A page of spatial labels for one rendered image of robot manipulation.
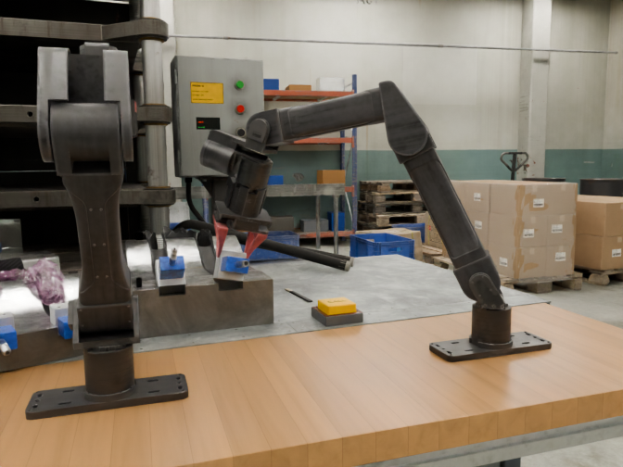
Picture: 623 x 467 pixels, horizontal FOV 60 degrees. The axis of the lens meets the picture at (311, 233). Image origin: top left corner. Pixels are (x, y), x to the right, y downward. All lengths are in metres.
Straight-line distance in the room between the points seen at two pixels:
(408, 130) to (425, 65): 7.71
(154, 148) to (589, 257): 4.50
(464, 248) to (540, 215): 4.00
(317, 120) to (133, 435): 0.56
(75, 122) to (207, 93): 1.32
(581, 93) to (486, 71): 1.71
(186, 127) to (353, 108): 1.04
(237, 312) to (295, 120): 0.38
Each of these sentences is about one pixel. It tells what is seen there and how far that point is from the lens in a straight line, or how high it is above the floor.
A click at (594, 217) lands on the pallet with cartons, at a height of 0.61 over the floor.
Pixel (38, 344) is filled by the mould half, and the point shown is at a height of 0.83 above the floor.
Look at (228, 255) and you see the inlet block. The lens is 1.04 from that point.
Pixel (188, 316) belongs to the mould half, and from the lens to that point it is 1.05.
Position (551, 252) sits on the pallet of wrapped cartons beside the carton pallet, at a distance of 5.01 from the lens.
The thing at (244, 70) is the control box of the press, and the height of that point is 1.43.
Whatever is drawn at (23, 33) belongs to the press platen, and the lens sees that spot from 1.89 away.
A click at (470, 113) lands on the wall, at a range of 8.84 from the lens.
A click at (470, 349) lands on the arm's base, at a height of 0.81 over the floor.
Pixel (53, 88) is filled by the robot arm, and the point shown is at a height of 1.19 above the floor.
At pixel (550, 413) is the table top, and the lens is 0.82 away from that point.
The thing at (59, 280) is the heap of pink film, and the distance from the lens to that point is 1.14.
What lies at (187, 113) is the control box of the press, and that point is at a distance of 1.90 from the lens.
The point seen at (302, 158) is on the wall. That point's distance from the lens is 7.91.
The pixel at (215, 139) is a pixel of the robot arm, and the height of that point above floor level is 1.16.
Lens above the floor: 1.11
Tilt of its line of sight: 7 degrees down
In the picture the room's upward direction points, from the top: 1 degrees counter-clockwise
